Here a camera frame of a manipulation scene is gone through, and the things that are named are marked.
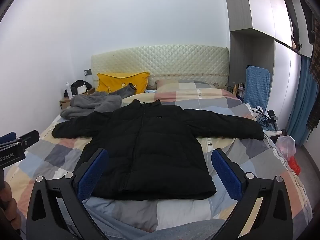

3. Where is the white side table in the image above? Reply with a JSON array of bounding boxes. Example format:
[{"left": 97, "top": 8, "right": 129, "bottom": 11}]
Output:
[{"left": 250, "top": 106, "right": 283, "bottom": 137}]

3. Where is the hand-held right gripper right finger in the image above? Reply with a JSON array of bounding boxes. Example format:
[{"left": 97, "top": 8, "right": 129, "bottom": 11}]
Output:
[{"left": 211, "top": 148, "right": 293, "bottom": 240}]

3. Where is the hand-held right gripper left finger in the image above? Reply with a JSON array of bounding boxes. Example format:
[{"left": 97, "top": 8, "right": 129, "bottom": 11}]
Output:
[{"left": 26, "top": 148, "right": 110, "bottom": 240}]

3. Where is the yellow pillow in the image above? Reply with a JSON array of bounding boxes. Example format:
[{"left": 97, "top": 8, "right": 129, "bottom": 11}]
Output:
[{"left": 96, "top": 72, "right": 150, "bottom": 94}]

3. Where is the person's left hand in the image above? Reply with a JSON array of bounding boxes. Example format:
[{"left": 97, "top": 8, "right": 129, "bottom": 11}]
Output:
[{"left": 0, "top": 180, "right": 19, "bottom": 230}]

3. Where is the black puffer jacket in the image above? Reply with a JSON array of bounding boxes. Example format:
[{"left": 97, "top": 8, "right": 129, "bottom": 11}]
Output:
[{"left": 51, "top": 99, "right": 265, "bottom": 201}]

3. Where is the checked pastel pillow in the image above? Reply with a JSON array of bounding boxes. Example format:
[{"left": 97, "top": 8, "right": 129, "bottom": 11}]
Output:
[{"left": 156, "top": 79, "right": 215, "bottom": 93}]

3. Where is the row of small bottles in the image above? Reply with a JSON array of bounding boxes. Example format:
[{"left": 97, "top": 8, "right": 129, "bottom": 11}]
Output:
[{"left": 226, "top": 81, "right": 247, "bottom": 98}]

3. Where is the checked pastel blanket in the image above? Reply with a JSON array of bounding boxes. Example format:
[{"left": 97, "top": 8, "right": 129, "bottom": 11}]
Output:
[{"left": 5, "top": 80, "right": 313, "bottom": 240}]

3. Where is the brown checked hanging cloth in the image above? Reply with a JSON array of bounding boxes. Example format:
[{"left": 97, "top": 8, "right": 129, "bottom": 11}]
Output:
[{"left": 306, "top": 12, "right": 320, "bottom": 133}]

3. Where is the white plastic bag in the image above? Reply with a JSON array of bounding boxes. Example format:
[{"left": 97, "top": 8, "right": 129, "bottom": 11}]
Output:
[{"left": 276, "top": 135, "right": 296, "bottom": 157}]

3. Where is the grey and white wardrobe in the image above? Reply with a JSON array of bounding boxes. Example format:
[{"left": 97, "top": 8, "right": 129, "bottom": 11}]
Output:
[{"left": 222, "top": 0, "right": 320, "bottom": 140}]

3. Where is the black bag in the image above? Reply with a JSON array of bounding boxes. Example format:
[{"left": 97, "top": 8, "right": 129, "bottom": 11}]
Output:
[{"left": 71, "top": 80, "right": 92, "bottom": 96}]

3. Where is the cream quilted headboard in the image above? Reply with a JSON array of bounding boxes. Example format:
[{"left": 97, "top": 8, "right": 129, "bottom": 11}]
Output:
[{"left": 90, "top": 45, "right": 230, "bottom": 90}]

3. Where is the black device on stand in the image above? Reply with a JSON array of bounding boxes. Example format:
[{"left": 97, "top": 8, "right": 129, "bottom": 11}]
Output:
[{"left": 267, "top": 110, "right": 279, "bottom": 132}]

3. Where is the red bag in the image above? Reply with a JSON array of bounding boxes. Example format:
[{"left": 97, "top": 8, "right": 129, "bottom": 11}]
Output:
[{"left": 287, "top": 156, "right": 300, "bottom": 175}]

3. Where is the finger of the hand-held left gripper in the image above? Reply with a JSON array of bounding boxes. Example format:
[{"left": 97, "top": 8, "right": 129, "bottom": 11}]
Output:
[
  {"left": 0, "top": 132, "right": 17, "bottom": 146},
  {"left": 14, "top": 130, "right": 40, "bottom": 152}
]

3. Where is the blue curtain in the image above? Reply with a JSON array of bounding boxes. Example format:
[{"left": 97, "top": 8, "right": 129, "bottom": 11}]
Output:
[{"left": 286, "top": 55, "right": 320, "bottom": 145}]

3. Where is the grey fleece robe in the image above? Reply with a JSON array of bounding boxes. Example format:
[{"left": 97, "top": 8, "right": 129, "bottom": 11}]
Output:
[{"left": 60, "top": 83, "right": 137, "bottom": 120}]

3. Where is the wooden nightstand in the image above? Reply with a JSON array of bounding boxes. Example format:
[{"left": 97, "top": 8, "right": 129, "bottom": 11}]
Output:
[{"left": 59, "top": 88, "right": 95, "bottom": 110}]

